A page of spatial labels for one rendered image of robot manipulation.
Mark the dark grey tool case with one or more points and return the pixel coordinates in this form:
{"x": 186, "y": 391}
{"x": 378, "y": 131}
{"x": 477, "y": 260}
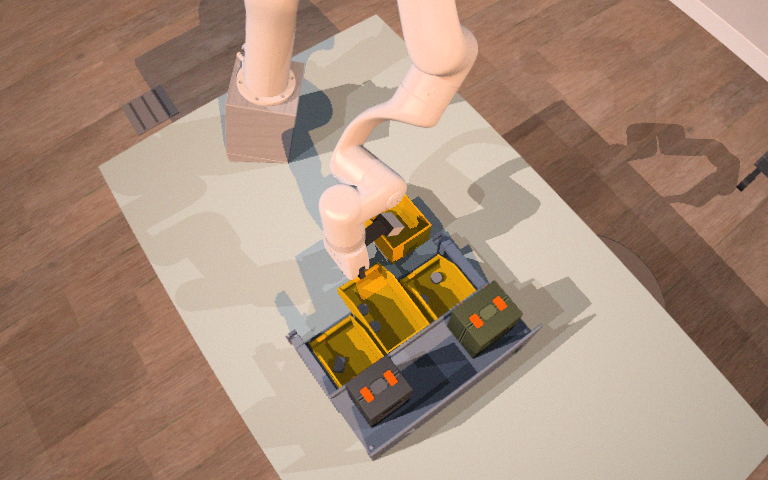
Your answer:
{"x": 379, "y": 388}

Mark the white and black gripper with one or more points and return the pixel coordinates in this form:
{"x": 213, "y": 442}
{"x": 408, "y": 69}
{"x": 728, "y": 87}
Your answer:
{"x": 351, "y": 263}

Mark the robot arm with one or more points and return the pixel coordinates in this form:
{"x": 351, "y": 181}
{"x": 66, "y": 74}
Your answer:
{"x": 436, "y": 44}

